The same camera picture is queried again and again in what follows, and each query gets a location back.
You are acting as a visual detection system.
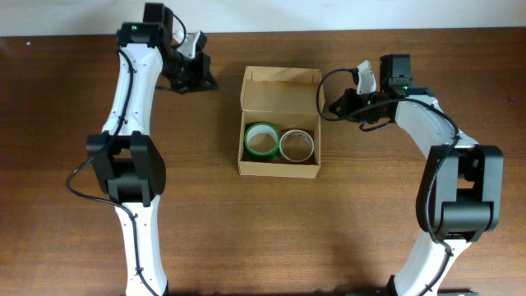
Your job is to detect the beige masking tape roll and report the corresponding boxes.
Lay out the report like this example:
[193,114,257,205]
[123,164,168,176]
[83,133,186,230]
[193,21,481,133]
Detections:
[279,129,315,163]

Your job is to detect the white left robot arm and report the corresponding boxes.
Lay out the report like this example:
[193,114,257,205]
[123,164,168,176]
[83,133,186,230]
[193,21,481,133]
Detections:
[86,2,219,295]

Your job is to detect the brown cardboard box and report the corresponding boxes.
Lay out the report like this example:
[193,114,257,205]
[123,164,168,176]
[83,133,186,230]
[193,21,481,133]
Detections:
[238,66,325,178]

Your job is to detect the green tape roll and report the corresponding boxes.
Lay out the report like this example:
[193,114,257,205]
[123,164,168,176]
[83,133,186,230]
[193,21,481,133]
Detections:
[244,122,280,159]

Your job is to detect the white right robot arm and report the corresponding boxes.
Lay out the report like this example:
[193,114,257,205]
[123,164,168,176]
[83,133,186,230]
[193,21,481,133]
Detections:
[329,54,504,296]

